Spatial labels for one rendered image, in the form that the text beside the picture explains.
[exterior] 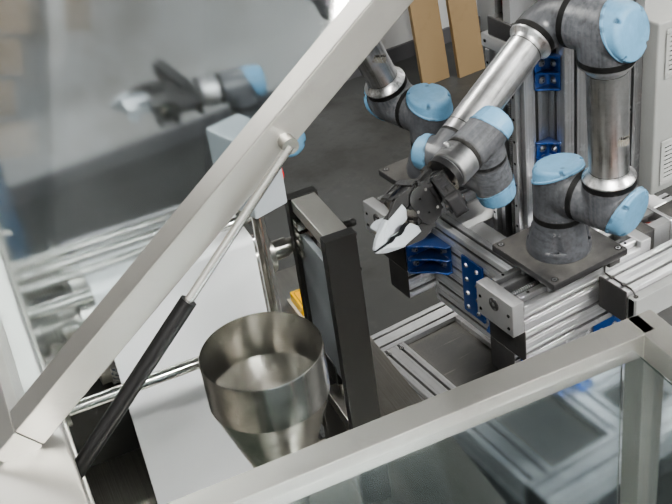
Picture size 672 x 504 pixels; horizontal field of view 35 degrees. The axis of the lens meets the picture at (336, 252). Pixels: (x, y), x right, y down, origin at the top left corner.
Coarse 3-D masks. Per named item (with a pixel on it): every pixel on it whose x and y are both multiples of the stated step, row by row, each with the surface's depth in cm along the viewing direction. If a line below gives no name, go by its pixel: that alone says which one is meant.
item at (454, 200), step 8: (440, 176) 187; (440, 184) 184; (448, 184) 183; (440, 192) 182; (448, 192) 180; (456, 192) 179; (448, 200) 179; (456, 200) 179; (464, 200) 180; (448, 208) 180; (456, 208) 180; (464, 208) 180; (456, 216) 181
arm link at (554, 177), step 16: (544, 160) 243; (560, 160) 242; (576, 160) 240; (544, 176) 238; (560, 176) 237; (576, 176) 237; (544, 192) 241; (560, 192) 238; (544, 208) 243; (560, 208) 239
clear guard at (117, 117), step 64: (0, 0) 153; (64, 0) 135; (128, 0) 121; (192, 0) 110; (256, 0) 100; (320, 0) 92; (0, 64) 140; (64, 64) 125; (128, 64) 113; (192, 64) 103; (256, 64) 95; (0, 128) 129; (64, 128) 116; (128, 128) 106; (192, 128) 97; (0, 192) 120; (64, 192) 108; (128, 192) 99; (0, 256) 111; (64, 256) 102; (128, 256) 94; (0, 320) 104; (64, 320) 96
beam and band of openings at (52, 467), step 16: (64, 432) 93; (48, 448) 91; (64, 448) 91; (0, 464) 91; (16, 464) 90; (32, 464) 90; (48, 464) 90; (64, 464) 90; (0, 480) 89; (16, 480) 89; (32, 480) 88; (48, 480) 88; (64, 480) 88; (80, 480) 88; (0, 496) 87; (16, 496) 87; (32, 496) 87; (48, 496) 87; (64, 496) 86; (80, 496) 86
